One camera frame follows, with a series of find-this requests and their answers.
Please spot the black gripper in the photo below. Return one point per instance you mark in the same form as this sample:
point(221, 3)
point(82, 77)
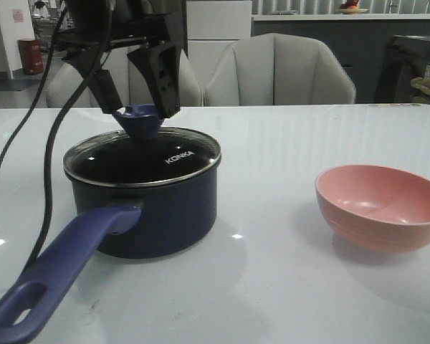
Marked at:
point(156, 38)

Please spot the glass lid blue knob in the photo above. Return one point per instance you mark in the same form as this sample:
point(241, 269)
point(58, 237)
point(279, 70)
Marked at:
point(144, 153)

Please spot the dark blue saucepan purple handle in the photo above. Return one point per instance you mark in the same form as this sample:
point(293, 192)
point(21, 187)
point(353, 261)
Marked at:
point(132, 223)

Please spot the pink bowl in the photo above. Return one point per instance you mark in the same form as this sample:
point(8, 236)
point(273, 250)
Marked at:
point(377, 208)

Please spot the left grey upholstered chair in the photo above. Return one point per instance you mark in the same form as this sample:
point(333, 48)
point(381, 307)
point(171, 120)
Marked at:
point(129, 82)

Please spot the grey upholstered chair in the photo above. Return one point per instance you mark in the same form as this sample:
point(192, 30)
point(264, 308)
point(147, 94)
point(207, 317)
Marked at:
point(278, 69)
point(129, 82)

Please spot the white cabinet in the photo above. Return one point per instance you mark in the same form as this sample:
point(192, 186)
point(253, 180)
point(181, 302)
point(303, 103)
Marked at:
point(211, 27)

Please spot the red bin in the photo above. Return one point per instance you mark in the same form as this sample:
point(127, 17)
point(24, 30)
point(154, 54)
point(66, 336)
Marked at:
point(31, 56)

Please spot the right grey upholstered chair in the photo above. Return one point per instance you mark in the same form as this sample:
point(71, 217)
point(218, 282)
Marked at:
point(278, 69)

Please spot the fruit plate on counter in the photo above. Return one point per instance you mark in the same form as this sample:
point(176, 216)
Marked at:
point(351, 7)

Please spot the dark appliance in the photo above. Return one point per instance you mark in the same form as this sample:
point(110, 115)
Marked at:
point(405, 57)

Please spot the black cable thick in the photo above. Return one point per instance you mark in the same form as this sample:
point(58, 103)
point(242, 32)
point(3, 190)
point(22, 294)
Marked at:
point(57, 118)

